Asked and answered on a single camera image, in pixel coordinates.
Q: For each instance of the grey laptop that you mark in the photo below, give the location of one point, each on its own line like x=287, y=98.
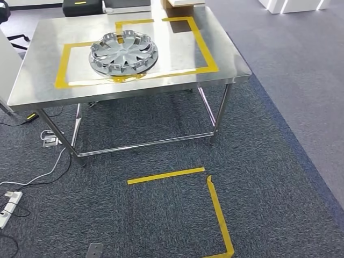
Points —
x=126, y=5

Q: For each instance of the silver plastic wheel hubcap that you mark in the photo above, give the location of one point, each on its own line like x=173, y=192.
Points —
x=124, y=53

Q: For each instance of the white cabinet panel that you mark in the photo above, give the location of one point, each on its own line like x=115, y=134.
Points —
x=7, y=71

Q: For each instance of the black padded case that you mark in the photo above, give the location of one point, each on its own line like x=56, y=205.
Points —
x=81, y=9

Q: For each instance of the black office chair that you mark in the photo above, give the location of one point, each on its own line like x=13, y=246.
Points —
x=4, y=10

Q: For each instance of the white flat board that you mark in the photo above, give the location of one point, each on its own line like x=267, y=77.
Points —
x=188, y=2

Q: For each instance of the silver floor socket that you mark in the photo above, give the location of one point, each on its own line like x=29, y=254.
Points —
x=50, y=141

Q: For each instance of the cardboard box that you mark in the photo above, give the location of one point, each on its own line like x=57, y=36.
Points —
x=165, y=3

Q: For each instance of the stainless steel workbench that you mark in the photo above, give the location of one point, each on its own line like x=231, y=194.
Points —
x=40, y=71

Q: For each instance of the yellow floor tape marking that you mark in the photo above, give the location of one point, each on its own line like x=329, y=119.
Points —
x=167, y=175

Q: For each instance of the white power strip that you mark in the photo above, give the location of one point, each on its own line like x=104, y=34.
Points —
x=9, y=206

